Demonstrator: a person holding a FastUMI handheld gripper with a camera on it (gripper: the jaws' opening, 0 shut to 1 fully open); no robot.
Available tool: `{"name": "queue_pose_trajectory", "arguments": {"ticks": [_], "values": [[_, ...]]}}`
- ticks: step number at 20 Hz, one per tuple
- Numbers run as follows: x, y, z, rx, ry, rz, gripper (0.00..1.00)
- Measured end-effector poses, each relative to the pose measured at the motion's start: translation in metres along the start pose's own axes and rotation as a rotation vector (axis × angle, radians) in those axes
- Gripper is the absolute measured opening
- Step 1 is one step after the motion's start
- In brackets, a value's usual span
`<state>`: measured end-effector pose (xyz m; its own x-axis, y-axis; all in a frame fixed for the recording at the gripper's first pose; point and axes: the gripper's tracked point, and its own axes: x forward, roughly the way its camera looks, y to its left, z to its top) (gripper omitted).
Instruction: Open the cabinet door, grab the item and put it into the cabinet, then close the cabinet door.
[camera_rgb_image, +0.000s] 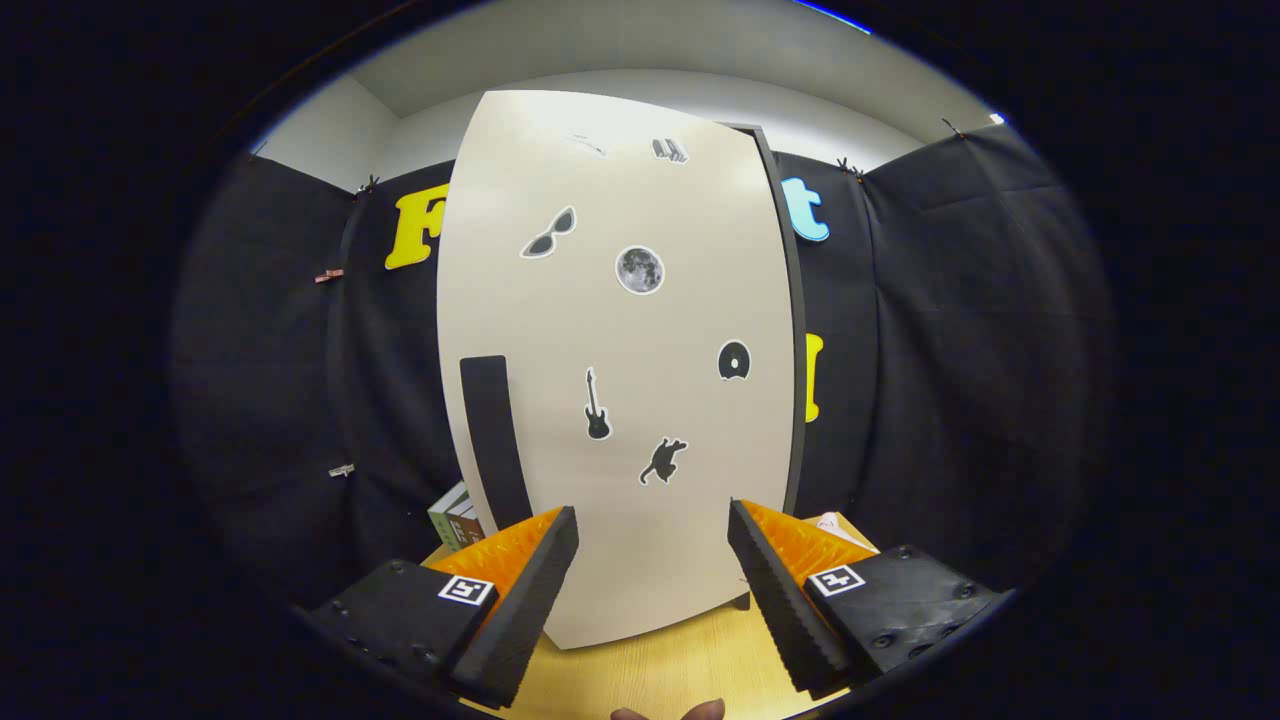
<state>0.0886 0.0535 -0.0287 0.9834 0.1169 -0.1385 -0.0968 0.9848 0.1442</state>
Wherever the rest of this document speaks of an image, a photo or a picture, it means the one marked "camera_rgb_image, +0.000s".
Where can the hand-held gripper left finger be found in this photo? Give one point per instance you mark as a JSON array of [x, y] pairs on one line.
[[520, 620]]

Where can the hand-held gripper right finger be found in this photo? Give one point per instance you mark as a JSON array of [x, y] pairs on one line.
[[780, 610]]

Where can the beige cabinet door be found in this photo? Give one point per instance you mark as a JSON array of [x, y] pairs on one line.
[[650, 520]]

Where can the brown book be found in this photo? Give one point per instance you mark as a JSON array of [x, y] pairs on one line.
[[470, 532]]

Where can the grey cabinet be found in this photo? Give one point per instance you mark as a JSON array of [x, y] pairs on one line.
[[800, 320]]

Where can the black backdrop cloth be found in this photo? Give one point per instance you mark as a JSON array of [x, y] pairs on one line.
[[950, 350]]

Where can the reddish clothes peg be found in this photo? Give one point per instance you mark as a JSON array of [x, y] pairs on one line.
[[329, 275]]

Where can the black cloth clip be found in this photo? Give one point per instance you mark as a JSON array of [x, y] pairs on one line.
[[851, 169], [952, 129], [368, 186]]

